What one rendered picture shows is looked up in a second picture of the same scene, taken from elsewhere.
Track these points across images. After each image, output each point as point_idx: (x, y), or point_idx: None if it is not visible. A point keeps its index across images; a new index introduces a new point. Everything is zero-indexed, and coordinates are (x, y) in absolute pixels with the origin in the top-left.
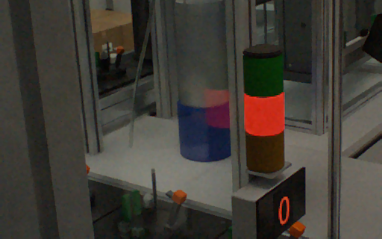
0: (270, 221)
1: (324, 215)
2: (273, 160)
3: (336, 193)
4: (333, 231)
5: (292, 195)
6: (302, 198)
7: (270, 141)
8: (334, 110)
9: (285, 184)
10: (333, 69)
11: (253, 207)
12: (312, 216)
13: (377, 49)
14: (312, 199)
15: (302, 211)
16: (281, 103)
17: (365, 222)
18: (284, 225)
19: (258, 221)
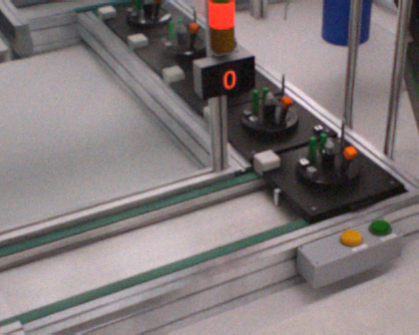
0: (214, 84)
1: (383, 109)
2: (220, 45)
3: (348, 88)
4: (345, 116)
5: (238, 71)
6: (251, 76)
7: (218, 32)
8: (352, 23)
9: (230, 63)
10: None
11: (200, 71)
12: (374, 107)
13: None
14: (387, 95)
15: (251, 85)
16: (227, 9)
17: (409, 122)
18: (229, 89)
19: (202, 81)
